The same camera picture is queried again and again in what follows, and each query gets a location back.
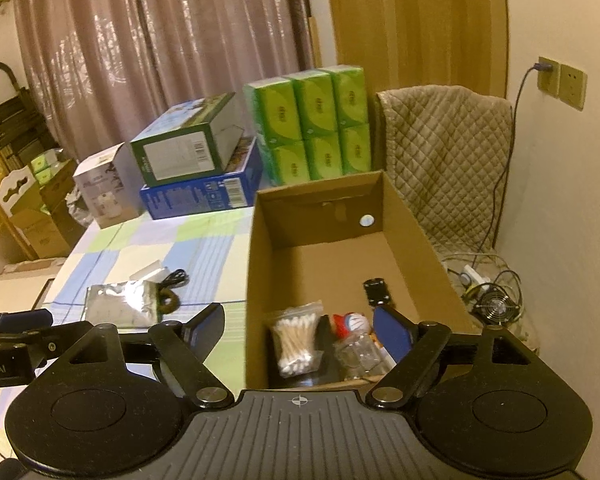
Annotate picture printed flat box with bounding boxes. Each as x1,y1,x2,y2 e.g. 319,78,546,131
232,135,257,161

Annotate flat cardboard sheet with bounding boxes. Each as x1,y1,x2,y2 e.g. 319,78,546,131
2,257,68,281

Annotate bag of cotton swabs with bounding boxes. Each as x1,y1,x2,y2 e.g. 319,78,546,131
264,301,326,378

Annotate beige wall socket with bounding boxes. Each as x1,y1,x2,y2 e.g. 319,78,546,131
537,56,561,93
559,62,587,110

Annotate small black fan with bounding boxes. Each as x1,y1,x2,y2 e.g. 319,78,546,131
472,290,523,323

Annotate green product box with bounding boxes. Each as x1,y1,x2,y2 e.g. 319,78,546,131
130,91,246,188

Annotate wooden door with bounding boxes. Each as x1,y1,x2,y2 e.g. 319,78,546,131
322,0,510,98

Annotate blue product box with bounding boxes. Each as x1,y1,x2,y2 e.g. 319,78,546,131
139,135,263,221

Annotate beige quilted chair cover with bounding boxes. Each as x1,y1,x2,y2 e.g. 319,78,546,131
375,86,513,261

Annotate clear plastic case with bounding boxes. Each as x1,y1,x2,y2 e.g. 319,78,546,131
332,332,386,378

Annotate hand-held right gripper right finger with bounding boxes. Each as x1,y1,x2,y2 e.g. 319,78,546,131
367,305,556,410

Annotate brown cardboard carton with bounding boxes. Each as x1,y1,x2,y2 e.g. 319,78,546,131
10,195,73,258
40,160,81,211

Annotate checkered tablecloth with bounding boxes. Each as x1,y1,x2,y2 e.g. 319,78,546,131
0,205,258,411

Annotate silver foil bag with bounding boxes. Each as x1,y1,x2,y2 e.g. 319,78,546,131
85,281,161,328

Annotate small green tissue packs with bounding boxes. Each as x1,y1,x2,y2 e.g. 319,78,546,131
30,152,63,183

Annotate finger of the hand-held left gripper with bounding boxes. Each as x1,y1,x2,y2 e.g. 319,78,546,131
0,309,54,335
32,322,99,367

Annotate brown cardboard box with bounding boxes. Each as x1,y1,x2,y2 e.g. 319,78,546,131
244,170,481,391

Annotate stack of green tissue packs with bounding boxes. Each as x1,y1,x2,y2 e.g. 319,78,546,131
242,65,373,187

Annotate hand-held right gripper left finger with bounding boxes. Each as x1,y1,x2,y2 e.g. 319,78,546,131
40,302,233,410

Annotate black fan cable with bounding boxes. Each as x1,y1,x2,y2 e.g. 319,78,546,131
490,269,524,301

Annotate small black toy car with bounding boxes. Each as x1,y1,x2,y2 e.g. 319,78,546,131
362,277,396,308

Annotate grey plastic bag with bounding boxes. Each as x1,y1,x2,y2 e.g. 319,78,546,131
65,192,88,226

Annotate dark folding stepladder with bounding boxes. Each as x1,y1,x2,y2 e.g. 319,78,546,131
0,62,56,171

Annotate pink patterned curtain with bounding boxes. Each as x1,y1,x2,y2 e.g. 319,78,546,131
12,0,313,161

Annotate white plug adapter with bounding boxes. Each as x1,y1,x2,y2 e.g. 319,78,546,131
459,266,492,286

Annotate brown woven ring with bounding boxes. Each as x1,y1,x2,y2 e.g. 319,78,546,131
158,290,181,316

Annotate black product box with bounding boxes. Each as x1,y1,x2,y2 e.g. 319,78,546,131
269,314,376,390

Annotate white humidifier box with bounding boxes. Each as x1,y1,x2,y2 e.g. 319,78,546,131
72,142,141,231

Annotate red cartoon cat toy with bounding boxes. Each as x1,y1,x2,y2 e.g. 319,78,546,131
330,312,373,341

